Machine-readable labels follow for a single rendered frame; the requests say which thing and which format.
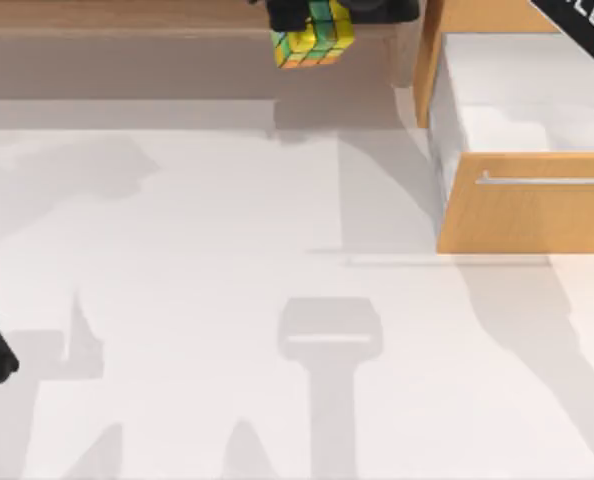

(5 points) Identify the multicoloured puzzle cube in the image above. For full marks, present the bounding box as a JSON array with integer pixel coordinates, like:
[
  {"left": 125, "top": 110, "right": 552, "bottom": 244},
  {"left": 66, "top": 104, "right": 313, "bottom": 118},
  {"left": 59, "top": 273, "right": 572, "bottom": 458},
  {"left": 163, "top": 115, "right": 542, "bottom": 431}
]
[{"left": 272, "top": 0, "right": 356, "bottom": 70}]

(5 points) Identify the pale wooden drawer front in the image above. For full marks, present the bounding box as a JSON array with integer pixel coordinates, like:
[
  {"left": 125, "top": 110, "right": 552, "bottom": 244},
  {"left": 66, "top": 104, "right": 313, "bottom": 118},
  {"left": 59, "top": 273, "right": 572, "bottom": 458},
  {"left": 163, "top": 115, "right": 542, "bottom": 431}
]
[{"left": 435, "top": 151, "right": 594, "bottom": 257}]

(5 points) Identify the grey drawer inside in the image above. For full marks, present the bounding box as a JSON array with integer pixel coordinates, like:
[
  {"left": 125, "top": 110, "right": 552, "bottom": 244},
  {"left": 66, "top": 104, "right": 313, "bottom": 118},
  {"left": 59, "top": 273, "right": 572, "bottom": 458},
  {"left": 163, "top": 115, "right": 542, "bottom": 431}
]
[{"left": 426, "top": 31, "right": 594, "bottom": 206}]

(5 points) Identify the long metal drawer handle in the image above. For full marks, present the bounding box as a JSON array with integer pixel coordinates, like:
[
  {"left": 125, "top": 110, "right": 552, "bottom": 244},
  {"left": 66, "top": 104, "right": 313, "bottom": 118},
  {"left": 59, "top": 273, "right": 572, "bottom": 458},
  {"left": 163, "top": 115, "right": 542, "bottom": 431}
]
[{"left": 475, "top": 170, "right": 594, "bottom": 187}]

